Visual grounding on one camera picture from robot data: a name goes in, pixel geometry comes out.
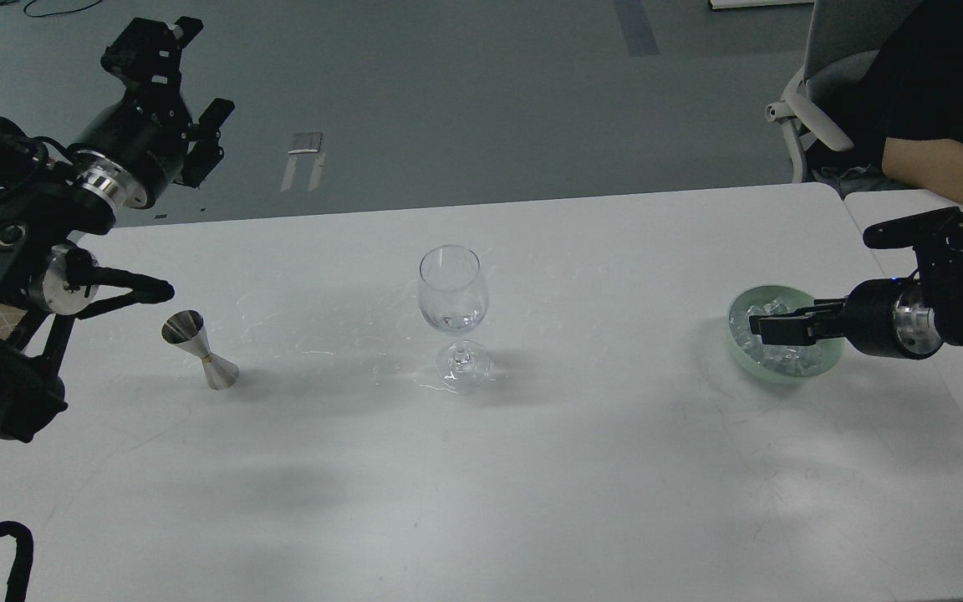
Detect grey office chair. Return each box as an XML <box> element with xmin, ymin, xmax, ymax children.
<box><xmin>765</xmin><ymin>1</ymin><xmax>920</xmax><ymax>184</ymax></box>

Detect person in black shirt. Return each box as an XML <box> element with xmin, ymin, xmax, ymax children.
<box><xmin>808</xmin><ymin>1</ymin><xmax>963</xmax><ymax>205</ymax></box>

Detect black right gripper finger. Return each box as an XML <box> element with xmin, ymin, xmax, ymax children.
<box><xmin>748</xmin><ymin>298</ymin><xmax>846</xmax><ymax>329</ymax></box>
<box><xmin>753</xmin><ymin>319</ymin><xmax>845</xmax><ymax>347</ymax></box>

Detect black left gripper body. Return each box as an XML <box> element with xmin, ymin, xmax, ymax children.
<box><xmin>70</xmin><ymin>92</ymin><xmax>191</xmax><ymax>210</ymax></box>

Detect steel cocktail jigger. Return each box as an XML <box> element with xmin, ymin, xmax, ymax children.
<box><xmin>160</xmin><ymin>309</ymin><xmax>240</xmax><ymax>391</ymax></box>

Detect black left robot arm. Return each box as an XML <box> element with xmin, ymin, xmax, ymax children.
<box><xmin>0</xmin><ymin>17</ymin><xmax>236</xmax><ymax>442</ymax></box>

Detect clear wine glass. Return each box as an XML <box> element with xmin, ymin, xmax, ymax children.
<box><xmin>418</xmin><ymin>244</ymin><xmax>492</xmax><ymax>393</ymax></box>

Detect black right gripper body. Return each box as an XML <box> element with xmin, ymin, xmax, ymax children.
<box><xmin>841</xmin><ymin>278</ymin><xmax>943</xmax><ymax>360</ymax></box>

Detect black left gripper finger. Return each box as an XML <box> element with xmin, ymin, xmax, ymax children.
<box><xmin>173</xmin><ymin>98</ymin><xmax>236</xmax><ymax>188</ymax></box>
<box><xmin>102</xmin><ymin>16</ymin><xmax>204</xmax><ymax>110</ymax></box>

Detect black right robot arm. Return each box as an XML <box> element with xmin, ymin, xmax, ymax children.
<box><xmin>748</xmin><ymin>207</ymin><xmax>963</xmax><ymax>360</ymax></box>

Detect beige checked sofa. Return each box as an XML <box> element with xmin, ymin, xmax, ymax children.
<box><xmin>0</xmin><ymin>304</ymin><xmax>28</xmax><ymax>340</ymax></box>

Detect green bowl of ice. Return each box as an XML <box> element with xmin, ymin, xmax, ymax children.
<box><xmin>726</xmin><ymin>285</ymin><xmax>844</xmax><ymax>385</ymax></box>

